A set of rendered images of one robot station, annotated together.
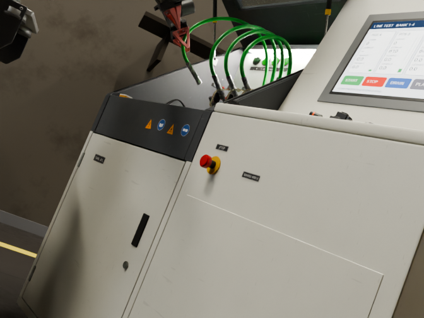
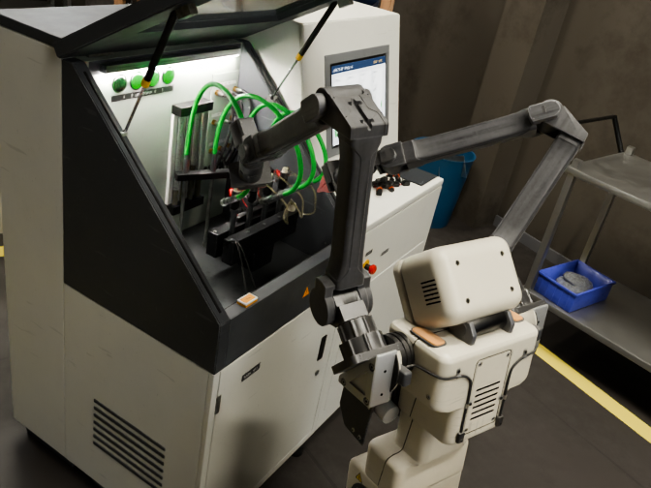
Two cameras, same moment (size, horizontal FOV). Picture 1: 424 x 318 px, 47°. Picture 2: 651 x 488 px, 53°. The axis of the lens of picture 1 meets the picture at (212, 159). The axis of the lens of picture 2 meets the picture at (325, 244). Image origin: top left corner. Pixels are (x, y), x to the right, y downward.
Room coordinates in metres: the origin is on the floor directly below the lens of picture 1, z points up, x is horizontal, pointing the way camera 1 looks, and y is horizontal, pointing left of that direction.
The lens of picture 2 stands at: (2.27, 1.78, 1.93)
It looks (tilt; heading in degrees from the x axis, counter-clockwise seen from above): 28 degrees down; 246
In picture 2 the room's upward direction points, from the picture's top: 12 degrees clockwise
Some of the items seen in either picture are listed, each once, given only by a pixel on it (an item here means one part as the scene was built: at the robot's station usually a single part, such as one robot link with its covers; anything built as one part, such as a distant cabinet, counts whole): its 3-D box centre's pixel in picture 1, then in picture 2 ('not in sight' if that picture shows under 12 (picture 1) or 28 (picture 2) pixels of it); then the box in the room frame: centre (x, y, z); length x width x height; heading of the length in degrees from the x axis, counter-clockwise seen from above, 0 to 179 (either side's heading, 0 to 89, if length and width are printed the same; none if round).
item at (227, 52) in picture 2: (291, 48); (177, 58); (1.99, -0.14, 1.43); 0.54 x 0.03 x 0.02; 39
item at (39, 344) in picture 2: not in sight; (191, 210); (1.84, -0.51, 0.75); 1.40 x 0.28 x 1.50; 39
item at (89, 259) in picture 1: (93, 238); (273, 406); (1.66, 0.27, 0.44); 0.65 x 0.02 x 0.68; 39
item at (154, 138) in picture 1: (146, 124); (290, 294); (1.67, 0.25, 0.87); 0.62 x 0.04 x 0.16; 39
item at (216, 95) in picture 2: not in sight; (224, 119); (1.80, -0.29, 1.20); 0.13 x 0.03 x 0.31; 39
